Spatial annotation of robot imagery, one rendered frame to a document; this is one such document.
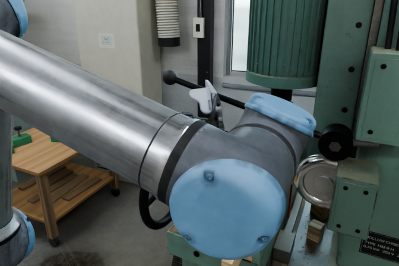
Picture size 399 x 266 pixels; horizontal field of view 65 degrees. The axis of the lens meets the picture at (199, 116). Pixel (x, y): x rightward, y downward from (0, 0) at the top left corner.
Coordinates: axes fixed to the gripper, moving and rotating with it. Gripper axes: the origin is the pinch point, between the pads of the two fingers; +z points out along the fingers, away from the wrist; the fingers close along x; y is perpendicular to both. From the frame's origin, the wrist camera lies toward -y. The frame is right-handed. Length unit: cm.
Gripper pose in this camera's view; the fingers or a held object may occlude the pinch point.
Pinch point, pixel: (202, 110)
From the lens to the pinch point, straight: 74.1
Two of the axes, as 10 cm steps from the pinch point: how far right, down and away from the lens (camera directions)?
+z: -2.2, -4.8, 8.5
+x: -2.2, 8.7, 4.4
